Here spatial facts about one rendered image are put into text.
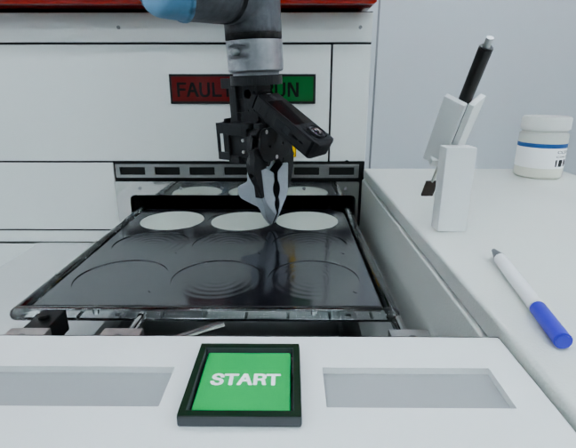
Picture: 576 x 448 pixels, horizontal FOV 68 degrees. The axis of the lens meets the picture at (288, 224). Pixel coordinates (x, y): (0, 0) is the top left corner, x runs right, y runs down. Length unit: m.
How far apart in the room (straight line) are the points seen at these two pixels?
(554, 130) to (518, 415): 0.58
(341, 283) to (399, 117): 1.89
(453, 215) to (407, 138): 1.89
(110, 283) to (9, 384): 0.25
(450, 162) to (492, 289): 0.15
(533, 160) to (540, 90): 1.81
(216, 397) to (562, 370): 0.18
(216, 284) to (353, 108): 0.42
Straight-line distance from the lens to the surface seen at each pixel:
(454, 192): 0.45
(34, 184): 0.91
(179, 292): 0.47
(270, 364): 0.24
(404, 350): 0.26
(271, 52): 0.58
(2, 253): 0.99
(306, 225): 0.66
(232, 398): 0.22
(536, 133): 0.77
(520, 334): 0.29
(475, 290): 0.34
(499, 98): 2.48
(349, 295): 0.45
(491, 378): 0.26
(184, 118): 0.78
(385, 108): 2.30
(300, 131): 0.54
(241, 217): 0.70
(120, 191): 0.83
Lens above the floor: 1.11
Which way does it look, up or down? 18 degrees down
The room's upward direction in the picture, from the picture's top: straight up
